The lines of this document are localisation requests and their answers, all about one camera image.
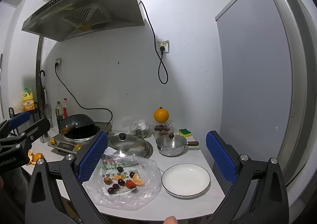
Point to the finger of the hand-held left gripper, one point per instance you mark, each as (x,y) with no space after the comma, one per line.
(37,128)
(18,118)

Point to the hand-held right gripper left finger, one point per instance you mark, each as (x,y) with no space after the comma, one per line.
(92,157)

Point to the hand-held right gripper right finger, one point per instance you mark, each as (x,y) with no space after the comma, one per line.
(221,157)

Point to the small strawberry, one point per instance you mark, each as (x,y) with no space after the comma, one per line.
(107,180)

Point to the dark red cherry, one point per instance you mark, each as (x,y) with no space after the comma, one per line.
(115,186)
(119,169)
(132,174)
(110,190)
(121,182)

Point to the white plate with black rim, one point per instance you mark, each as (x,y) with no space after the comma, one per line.
(185,179)

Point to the large red strawberry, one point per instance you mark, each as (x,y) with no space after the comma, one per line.
(130,184)

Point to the clear printed plastic bag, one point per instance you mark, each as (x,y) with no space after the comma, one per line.
(146,172)

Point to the person's right hand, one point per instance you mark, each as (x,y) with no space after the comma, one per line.
(171,220)

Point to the black metal rack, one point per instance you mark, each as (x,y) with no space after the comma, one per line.
(10,112)

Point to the clear glass cup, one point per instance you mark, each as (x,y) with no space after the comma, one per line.
(45,136)

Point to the yellow oil bottle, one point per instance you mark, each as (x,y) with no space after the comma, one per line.
(27,102)

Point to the orange peel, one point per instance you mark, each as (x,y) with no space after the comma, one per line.
(36,157)

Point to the steel induction cooker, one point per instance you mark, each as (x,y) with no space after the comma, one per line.
(62,146)

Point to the black umbrella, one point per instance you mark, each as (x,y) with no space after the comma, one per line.
(44,97)

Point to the yellow green sponge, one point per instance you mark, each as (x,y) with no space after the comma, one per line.
(185,132)

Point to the small steel pot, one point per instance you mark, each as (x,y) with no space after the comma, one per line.
(171,152)

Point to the small pot lid brown knob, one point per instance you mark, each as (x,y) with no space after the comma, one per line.
(171,141)

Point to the small steel cup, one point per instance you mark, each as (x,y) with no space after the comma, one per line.
(142,132)

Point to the grey vertical pipe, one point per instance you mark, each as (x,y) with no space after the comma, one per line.
(38,65)

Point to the large steel pan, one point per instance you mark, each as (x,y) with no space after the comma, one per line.
(149,151)

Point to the crumpled clear bag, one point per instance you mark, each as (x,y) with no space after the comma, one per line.
(141,123)

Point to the row of boxed cherries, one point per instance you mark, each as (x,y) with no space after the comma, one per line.
(161,128)

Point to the whole orange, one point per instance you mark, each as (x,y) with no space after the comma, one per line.
(161,115)

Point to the grey refrigerator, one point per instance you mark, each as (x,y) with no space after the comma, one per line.
(255,65)

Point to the small wall socket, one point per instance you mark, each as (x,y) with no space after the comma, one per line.
(59,60)

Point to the white wall socket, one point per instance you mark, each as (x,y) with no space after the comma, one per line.
(165,43)

